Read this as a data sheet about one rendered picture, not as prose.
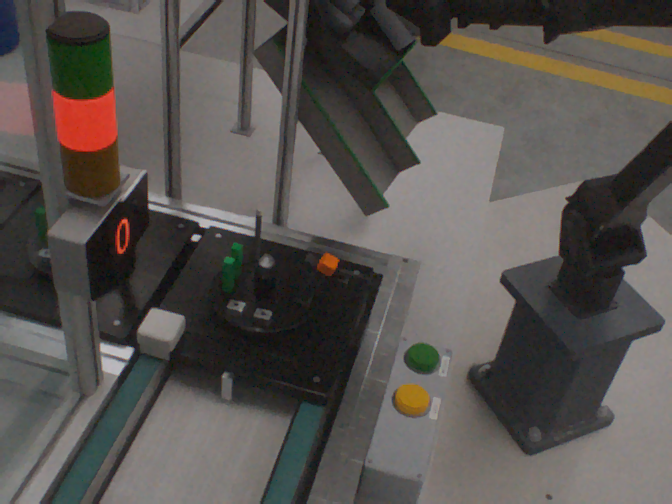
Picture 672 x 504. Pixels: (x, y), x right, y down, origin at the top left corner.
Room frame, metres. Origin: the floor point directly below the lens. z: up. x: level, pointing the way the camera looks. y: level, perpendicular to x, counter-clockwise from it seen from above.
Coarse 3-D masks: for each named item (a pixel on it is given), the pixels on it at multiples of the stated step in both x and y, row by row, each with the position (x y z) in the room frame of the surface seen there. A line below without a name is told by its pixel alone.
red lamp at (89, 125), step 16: (112, 96) 0.61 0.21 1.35; (64, 112) 0.59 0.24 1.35; (80, 112) 0.58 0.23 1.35; (96, 112) 0.59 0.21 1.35; (112, 112) 0.61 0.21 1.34; (64, 128) 0.59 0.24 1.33; (80, 128) 0.58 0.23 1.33; (96, 128) 0.59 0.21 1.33; (112, 128) 0.60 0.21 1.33; (64, 144) 0.59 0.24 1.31; (80, 144) 0.58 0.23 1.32; (96, 144) 0.59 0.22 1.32
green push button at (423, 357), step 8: (416, 344) 0.74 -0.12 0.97; (424, 344) 0.74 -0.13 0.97; (408, 352) 0.73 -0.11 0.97; (416, 352) 0.73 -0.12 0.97; (424, 352) 0.73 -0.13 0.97; (432, 352) 0.73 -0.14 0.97; (408, 360) 0.72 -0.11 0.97; (416, 360) 0.71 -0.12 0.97; (424, 360) 0.72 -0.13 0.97; (432, 360) 0.72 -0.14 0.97; (416, 368) 0.71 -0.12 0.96; (424, 368) 0.71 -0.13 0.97; (432, 368) 0.71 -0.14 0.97
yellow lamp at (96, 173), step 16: (112, 144) 0.60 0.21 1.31; (64, 160) 0.59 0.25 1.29; (80, 160) 0.58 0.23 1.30; (96, 160) 0.59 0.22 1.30; (112, 160) 0.60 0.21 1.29; (64, 176) 0.59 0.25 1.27; (80, 176) 0.58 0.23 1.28; (96, 176) 0.59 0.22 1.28; (112, 176) 0.60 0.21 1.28; (80, 192) 0.58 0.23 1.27; (96, 192) 0.59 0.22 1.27
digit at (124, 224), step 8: (128, 200) 0.62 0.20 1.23; (128, 208) 0.62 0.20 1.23; (120, 216) 0.60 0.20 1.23; (128, 216) 0.62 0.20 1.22; (112, 224) 0.59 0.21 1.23; (120, 224) 0.60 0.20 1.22; (128, 224) 0.62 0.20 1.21; (112, 232) 0.59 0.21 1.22; (120, 232) 0.60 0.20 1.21; (128, 232) 0.62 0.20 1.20; (112, 240) 0.58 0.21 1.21; (120, 240) 0.60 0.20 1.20; (128, 240) 0.62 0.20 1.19; (112, 248) 0.58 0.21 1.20; (120, 248) 0.60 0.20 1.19; (128, 248) 0.61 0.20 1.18; (112, 256) 0.58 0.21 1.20; (120, 256) 0.60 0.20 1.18; (112, 264) 0.58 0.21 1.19
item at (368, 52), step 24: (264, 0) 1.02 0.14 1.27; (288, 0) 1.01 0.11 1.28; (312, 0) 1.00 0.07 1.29; (312, 24) 1.00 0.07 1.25; (360, 24) 1.08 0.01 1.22; (336, 48) 0.98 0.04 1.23; (360, 48) 1.03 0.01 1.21; (384, 48) 1.06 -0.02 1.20; (408, 48) 1.06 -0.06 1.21; (360, 72) 0.97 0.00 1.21; (384, 72) 1.01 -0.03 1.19
